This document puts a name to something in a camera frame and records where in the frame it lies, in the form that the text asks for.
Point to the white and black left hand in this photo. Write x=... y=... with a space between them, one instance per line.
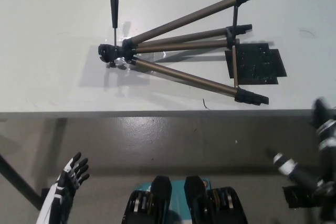
x=72 y=174

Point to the bronze and black camera tripod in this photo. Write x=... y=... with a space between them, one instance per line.
x=168 y=66

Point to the black metal table leg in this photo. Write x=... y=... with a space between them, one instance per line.
x=18 y=178

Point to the clear tape patch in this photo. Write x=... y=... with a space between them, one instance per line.
x=157 y=56

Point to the small dark thread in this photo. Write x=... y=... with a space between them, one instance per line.
x=205 y=105

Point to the black tape patch on table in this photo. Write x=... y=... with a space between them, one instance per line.
x=258 y=64

